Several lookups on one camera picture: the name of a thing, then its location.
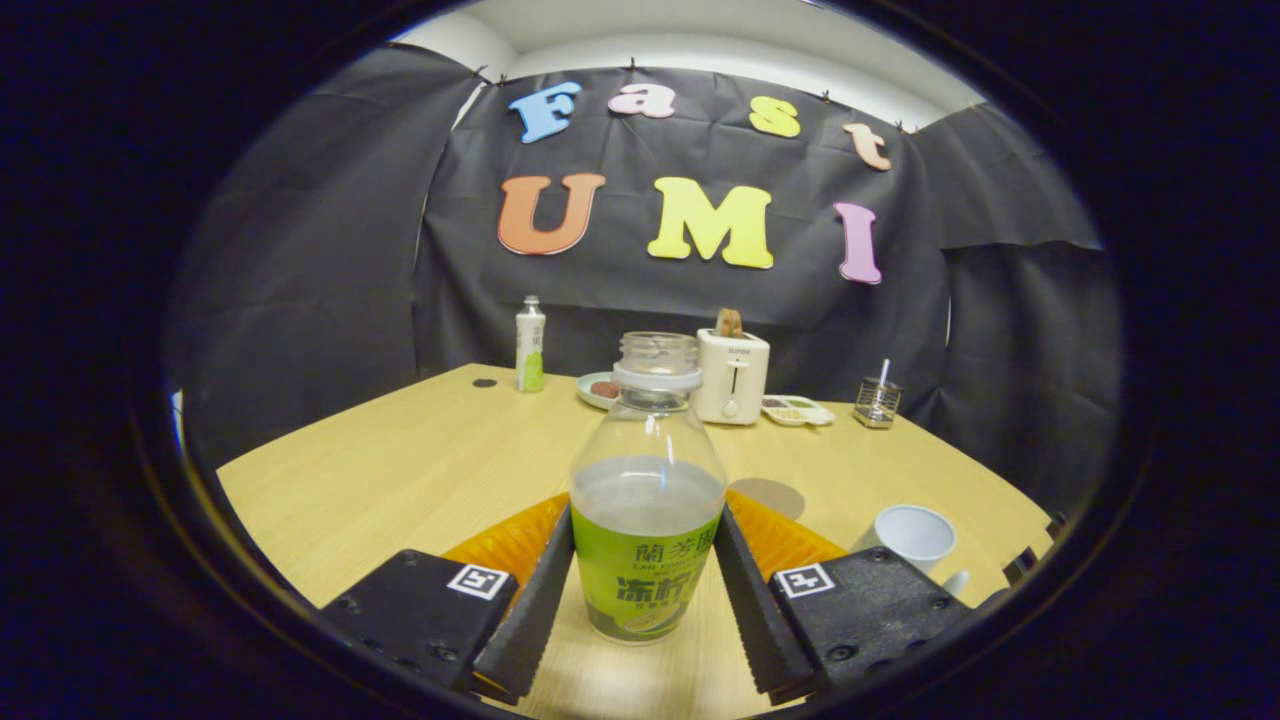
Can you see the brown bread piece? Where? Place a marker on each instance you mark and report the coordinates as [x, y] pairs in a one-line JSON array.
[[603, 389]]

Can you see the round brown coaster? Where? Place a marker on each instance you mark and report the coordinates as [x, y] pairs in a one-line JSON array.
[[775, 497]]

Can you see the slim white green bottle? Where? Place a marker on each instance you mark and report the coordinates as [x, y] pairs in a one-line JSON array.
[[530, 345]]

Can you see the clear juice bottle green label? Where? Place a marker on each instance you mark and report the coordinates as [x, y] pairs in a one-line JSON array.
[[648, 560]]

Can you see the white toaster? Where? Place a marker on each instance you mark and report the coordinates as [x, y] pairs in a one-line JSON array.
[[735, 380]]

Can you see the wooden table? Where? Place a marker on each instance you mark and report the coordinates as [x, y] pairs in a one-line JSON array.
[[400, 470]]

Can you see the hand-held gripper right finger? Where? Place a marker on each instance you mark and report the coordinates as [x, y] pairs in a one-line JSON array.
[[755, 610]]

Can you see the pale green plate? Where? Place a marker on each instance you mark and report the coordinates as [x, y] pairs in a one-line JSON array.
[[590, 400]]

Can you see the white divided snack tray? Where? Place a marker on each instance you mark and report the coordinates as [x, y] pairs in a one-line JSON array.
[[797, 411]]

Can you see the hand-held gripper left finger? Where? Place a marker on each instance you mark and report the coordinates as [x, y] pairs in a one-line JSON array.
[[540, 610]]

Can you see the brown toast slice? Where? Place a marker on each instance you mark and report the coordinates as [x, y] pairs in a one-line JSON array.
[[730, 323]]

